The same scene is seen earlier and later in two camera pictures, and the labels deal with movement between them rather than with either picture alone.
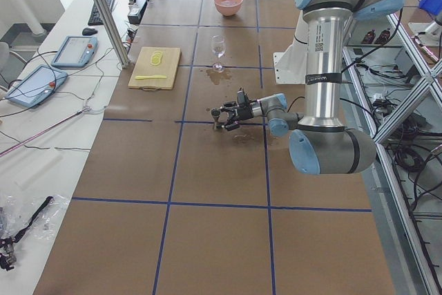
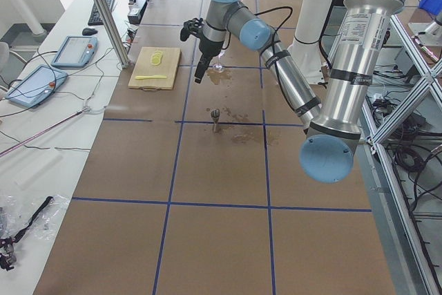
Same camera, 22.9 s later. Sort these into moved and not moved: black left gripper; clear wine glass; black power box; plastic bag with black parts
Moved: black left gripper
Not moved: plastic bag with black parts; black power box; clear wine glass
